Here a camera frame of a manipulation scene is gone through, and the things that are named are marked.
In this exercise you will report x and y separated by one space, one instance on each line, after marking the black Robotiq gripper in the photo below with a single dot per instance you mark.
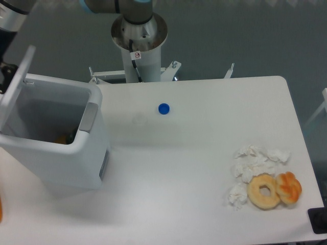
8 70

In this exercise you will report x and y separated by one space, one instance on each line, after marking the white trash can lid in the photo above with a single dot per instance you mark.
8 99

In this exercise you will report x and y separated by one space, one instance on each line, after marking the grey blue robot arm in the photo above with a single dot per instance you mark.
14 13

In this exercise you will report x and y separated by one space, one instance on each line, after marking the white trash can body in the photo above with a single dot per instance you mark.
47 108

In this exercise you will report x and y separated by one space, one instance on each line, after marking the orange trash inside can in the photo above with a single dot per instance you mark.
61 140

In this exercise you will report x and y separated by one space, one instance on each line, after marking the white bottle cap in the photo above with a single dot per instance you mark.
139 119

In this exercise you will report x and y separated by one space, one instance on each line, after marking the blue bottle cap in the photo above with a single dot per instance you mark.
163 108

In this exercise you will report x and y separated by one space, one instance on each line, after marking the orange object at edge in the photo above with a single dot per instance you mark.
1 210

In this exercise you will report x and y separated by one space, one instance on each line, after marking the large crumpled white tissue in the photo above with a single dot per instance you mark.
252 161

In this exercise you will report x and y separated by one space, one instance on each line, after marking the small crumpled white tissue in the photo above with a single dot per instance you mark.
238 196

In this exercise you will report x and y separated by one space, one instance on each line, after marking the crumpled white tissue right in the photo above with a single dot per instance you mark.
279 156

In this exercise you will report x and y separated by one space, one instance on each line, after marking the orange glazed bread roll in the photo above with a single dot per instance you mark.
288 188

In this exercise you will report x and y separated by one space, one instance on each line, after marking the black device at edge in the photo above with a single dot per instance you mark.
317 217

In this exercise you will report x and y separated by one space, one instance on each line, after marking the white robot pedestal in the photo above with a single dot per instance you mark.
140 46

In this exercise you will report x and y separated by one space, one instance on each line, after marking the ring donut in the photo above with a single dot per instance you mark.
261 191

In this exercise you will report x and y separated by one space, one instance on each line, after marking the white frame at right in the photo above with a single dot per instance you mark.
317 117

